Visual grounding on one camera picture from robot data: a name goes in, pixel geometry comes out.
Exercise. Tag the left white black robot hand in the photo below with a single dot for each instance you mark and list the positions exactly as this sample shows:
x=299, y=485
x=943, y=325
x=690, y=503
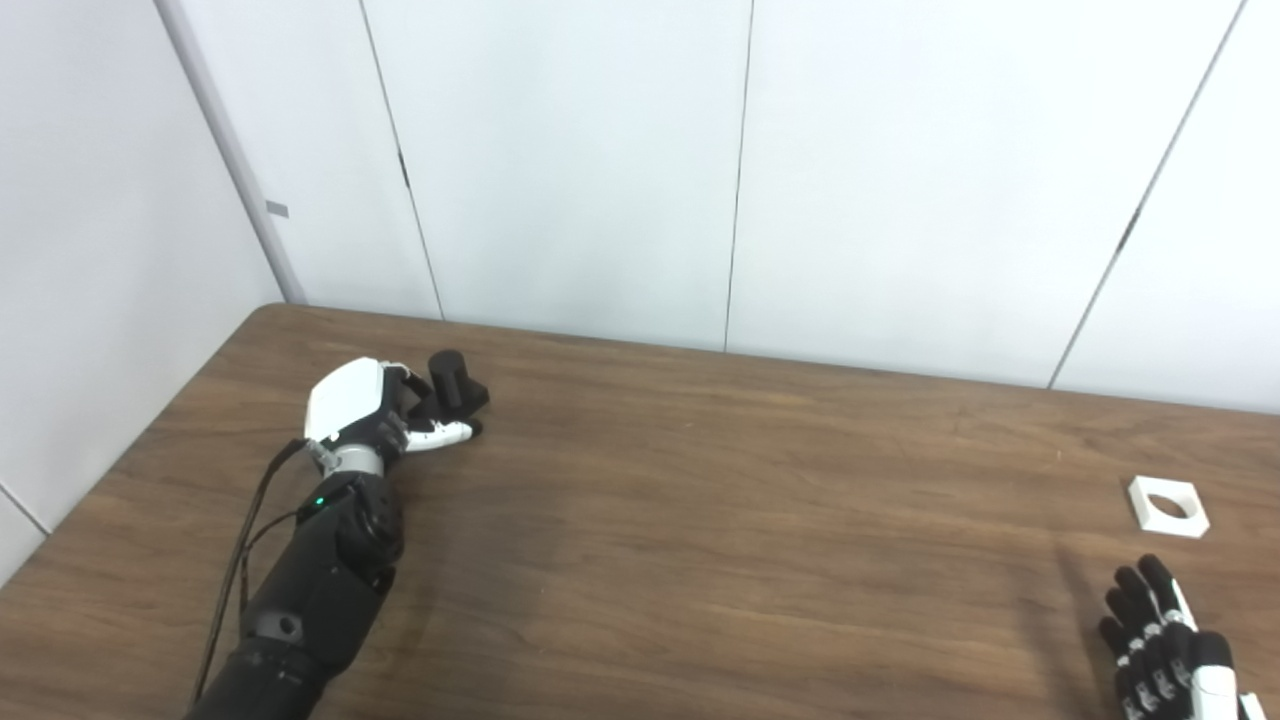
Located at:
x=345, y=400

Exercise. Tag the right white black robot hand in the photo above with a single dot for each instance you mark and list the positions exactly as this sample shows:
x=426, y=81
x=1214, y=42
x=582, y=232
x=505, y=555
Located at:
x=1150, y=650

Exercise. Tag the black peg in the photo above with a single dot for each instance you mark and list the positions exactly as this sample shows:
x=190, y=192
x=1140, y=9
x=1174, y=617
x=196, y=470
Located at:
x=455, y=385

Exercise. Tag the white square piece with hole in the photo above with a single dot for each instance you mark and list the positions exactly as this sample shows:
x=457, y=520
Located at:
x=1170, y=528

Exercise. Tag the grey wall corner post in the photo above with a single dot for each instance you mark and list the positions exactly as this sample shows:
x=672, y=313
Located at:
x=235, y=160

